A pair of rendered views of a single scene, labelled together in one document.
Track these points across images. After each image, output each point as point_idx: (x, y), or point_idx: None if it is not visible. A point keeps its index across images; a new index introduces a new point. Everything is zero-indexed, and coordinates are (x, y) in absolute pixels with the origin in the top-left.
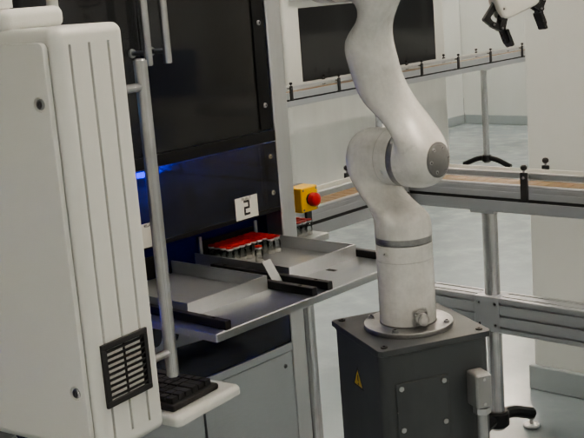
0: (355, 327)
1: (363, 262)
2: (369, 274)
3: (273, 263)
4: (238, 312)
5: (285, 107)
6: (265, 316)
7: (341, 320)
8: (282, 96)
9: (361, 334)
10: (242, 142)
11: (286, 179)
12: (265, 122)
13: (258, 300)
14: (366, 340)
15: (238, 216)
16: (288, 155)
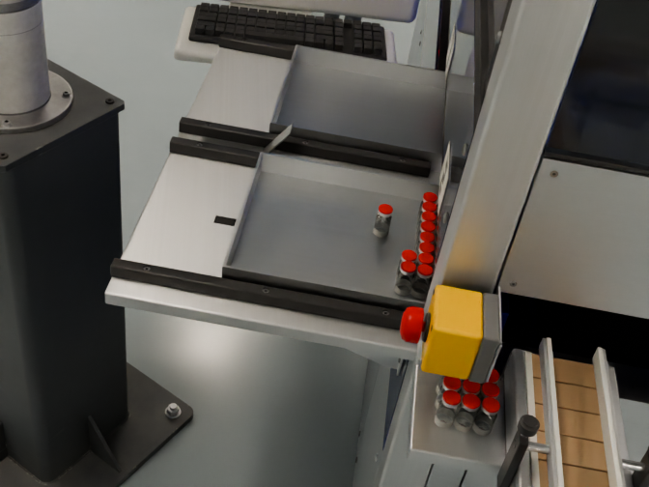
0: (82, 89)
1: (189, 264)
2: (143, 211)
3: (351, 231)
4: (246, 79)
5: (493, 88)
6: (205, 77)
7: (108, 98)
8: (501, 57)
9: (65, 75)
10: (476, 64)
11: (449, 230)
12: (489, 74)
13: (251, 110)
14: (50, 65)
15: (440, 174)
16: (462, 196)
